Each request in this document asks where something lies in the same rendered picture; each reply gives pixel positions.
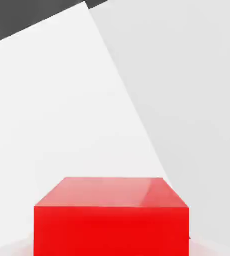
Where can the small red cube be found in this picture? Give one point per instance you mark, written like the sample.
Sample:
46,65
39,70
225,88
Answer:
110,230

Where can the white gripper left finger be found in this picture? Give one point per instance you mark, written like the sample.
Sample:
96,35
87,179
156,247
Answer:
25,249

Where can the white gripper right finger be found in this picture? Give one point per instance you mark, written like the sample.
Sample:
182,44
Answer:
198,249

